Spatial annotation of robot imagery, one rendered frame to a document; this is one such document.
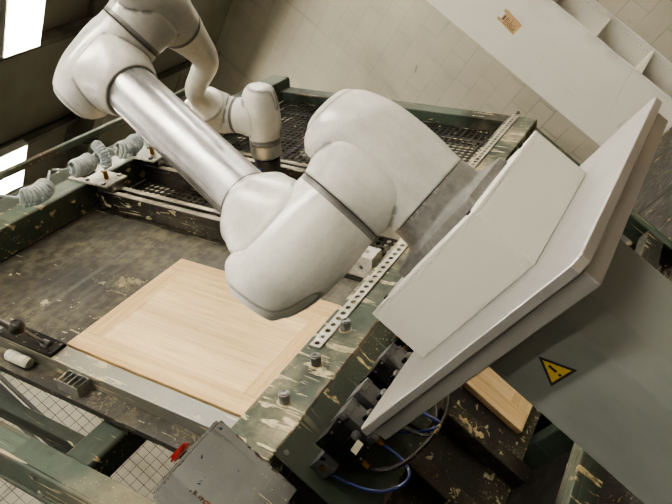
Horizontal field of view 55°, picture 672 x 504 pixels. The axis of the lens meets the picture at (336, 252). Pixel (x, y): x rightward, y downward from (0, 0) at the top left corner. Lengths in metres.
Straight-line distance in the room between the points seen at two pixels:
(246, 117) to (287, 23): 6.10
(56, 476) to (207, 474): 0.44
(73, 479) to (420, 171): 0.88
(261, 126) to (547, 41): 3.60
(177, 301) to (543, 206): 1.14
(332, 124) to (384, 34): 6.31
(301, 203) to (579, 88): 4.37
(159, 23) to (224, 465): 0.84
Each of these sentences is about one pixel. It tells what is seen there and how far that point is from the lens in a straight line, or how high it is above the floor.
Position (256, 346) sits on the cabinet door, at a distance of 1.61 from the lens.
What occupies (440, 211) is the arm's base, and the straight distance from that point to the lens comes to 0.95.
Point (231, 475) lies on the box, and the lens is 1.06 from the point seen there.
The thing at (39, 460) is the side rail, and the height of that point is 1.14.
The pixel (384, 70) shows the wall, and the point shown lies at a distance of 7.40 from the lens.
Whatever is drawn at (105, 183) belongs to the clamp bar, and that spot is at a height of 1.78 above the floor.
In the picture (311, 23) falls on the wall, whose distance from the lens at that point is 7.72.
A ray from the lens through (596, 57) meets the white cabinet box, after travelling 5.13.
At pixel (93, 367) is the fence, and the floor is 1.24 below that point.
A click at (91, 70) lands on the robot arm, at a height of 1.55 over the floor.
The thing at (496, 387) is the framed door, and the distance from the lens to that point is 2.10.
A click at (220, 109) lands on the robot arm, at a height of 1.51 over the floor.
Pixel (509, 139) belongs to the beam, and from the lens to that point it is 2.62.
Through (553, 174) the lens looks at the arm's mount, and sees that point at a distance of 1.02.
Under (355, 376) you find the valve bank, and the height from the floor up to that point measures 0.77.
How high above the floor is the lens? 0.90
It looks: 4 degrees up
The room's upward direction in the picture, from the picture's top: 49 degrees counter-clockwise
